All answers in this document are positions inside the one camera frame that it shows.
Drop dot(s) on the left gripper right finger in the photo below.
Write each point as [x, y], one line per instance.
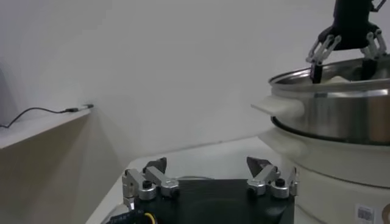
[265, 179]

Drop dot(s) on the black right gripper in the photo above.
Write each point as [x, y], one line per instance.
[350, 27]

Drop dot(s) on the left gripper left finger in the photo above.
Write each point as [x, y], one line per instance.
[158, 179]

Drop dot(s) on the round glass pot lid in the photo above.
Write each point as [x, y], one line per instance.
[192, 177]

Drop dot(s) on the white steamed baozi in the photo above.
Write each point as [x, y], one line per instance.
[338, 80]

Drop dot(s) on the steel steamer basket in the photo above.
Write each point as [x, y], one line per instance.
[335, 112]

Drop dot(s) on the cream electric cooker pot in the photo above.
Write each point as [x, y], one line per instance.
[329, 182]

